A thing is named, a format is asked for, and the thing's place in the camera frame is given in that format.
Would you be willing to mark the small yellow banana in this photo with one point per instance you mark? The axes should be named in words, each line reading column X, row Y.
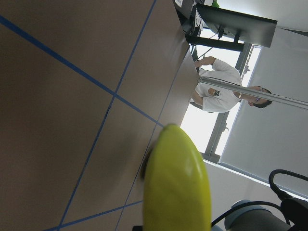
column 176, row 187

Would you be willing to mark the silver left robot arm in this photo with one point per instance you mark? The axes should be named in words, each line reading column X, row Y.
column 254, row 216

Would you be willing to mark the person in white shirt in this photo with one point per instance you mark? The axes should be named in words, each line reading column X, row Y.
column 217, row 99

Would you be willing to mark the black monitor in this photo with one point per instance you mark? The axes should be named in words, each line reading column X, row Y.
column 238, row 26

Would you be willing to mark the grey aluminium post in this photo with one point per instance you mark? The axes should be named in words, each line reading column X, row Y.
column 251, row 92

